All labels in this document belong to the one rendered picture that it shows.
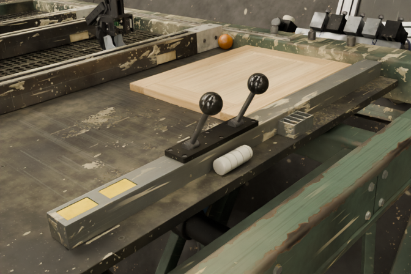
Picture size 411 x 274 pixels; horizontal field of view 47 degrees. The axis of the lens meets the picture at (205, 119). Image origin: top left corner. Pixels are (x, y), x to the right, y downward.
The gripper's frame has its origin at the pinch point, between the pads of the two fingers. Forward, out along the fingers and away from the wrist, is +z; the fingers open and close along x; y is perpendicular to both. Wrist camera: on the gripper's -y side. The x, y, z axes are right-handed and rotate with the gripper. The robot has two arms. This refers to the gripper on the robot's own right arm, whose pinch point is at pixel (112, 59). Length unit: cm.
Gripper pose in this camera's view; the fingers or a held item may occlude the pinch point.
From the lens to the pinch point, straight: 147.6
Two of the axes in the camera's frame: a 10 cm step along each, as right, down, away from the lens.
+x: 6.9, -3.1, 6.6
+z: 0.3, 9.2, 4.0
